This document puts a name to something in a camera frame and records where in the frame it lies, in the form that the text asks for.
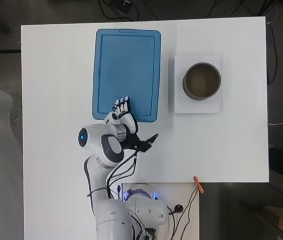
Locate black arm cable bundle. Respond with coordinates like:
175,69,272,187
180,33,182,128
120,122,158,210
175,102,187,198
83,149,139,214

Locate orange clamp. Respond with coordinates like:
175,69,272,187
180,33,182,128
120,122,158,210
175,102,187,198
192,175,206,195

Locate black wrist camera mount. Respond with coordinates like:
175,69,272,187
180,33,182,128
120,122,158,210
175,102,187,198
122,132,160,154

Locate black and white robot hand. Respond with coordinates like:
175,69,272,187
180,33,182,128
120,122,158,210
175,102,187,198
104,95,139,135

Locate white flat box stand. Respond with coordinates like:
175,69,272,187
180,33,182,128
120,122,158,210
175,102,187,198
173,54,224,115

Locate blue plastic lid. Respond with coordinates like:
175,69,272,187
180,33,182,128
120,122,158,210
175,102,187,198
91,28,162,123

